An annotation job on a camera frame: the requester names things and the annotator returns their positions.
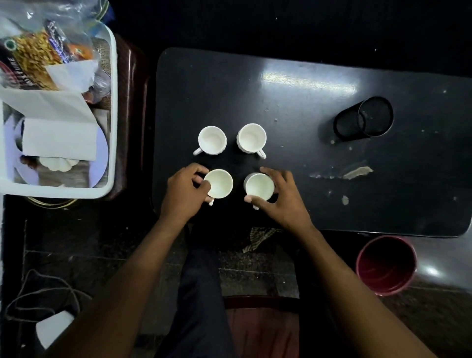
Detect pale lilac plate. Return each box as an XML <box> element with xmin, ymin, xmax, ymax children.
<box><xmin>3</xmin><ymin>114</ymin><xmax>110</xmax><ymax>189</ymax></box>

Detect red plastic bucket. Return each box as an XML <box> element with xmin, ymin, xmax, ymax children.
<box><xmin>355</xmin><ymin>236</ymin><xmax>418</xmax><ymax>297</ymax></box>

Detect black mesh pen holder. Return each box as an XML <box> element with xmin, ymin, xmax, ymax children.
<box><xmin>333</xmin><ymin>96</ymin><xmax>395</xmax><ymax>141</ymax></box>

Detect person's right forearm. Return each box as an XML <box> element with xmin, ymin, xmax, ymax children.
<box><xmin>294</xmin><ymin>226</ymin><xmax>439</xmax><ymax>358</ymax></box>

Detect yellow snack packet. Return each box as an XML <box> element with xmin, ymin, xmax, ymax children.
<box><xmin>0</xmin><ymin>19</ymin><xmax>94</xmax><ymax>91</ymax></box>

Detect white plastic tray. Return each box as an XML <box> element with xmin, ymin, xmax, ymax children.
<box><xmin>0</xmin><ymin>20</ymin><xmax>118</xmax><ymax>200</ymax></box>

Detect torn paper scrap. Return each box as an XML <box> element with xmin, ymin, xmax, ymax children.
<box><xmin>342</xmin><ymin>166</ymin><xmax>374</xmax><ymax>181</ymax></box>

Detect person's left hand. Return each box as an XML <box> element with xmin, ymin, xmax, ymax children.
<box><xmin>160</xmin><ymin>163</ymin><xmax>212</xmax><ymax>226</ymax></box>

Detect small white paper piece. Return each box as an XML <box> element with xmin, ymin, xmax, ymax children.
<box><xmin>46</xmin><ymin>59</ymin><xmax>99</xmax><ymax>93</ymax></box>

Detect gold rimmed metal plate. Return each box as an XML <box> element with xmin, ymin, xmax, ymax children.
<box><xmin>24</xmin><ymin>197</ymin><xmax>79</xmax><ymax>209</ymax></box>

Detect grey cable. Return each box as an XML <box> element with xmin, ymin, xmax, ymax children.
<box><xmin>4</xmin><ymin>268</ymin><xmax>93</xmax><ymax>324</ymax></box>

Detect clear plastic bag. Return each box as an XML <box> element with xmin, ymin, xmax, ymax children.
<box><xmin>0</xmin><ymin>0</ymin><xmax>112</xmax><ymax>104</ymax></box>

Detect red plastic chair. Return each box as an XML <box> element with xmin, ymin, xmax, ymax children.
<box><xmin>223</xmin><ymin>295</ymin><xmax>301</xmax><ymax>358</ymax></box>

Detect brown wooden stool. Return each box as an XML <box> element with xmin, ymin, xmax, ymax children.
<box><xmin>104</xmin><ymin>34</ymin><xmax>152</xmax><ymax>201</ymax></box>

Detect large white paper sheet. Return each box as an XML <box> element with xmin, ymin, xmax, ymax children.
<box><xmin>0</xmin><ymin>87</ymin><xmax>97</xmax><ymax>124</ymax></box>

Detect person's dark trousers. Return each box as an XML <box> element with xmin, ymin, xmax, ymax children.
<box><xmin>155</xmin><ymin>221</ymin><xmax>354</xmax><ymax>358</ymax></box>

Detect white scalloped dish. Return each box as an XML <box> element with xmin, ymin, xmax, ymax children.
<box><xmin>39</xmin><ymin>157</ymin><xmax>80</xmax><ymax>173</ymax></box>

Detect person's right hand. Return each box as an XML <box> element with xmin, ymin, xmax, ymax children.
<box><xmin>244</xmin><ymin>167</ymin><xmax>315</xmax><ymax>237</ymax></box>

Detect white ceramic cup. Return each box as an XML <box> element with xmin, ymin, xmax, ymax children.
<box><xmin>243</xmin><ymin>172</ymin><xmax>276</xmax><ymax>211</ymax></box>
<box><xmin>203</xmin><ymin>169</ymin><xmax>234</xmax><ymax>206</ymax></box>
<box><xmin>236</xmin><ymin>123</ymin><xmax>267</xmax><ymax>160</ymax></box>
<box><xmin>193</xmin><ymin>126</ymin><xmax>228</xmax><ymax>156</ymax></box>

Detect folded white paper napkin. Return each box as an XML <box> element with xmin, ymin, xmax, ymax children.
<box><xmin>22</xmin><ymin>118</ymin><xmax>99</xmax><ymax>162</ymax></box>

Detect person's left forearm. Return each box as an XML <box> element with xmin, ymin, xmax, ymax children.
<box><xmin>46</xmin><ymin>217</ymin><xmax>189</xmax><ymax>358</ymax></box>

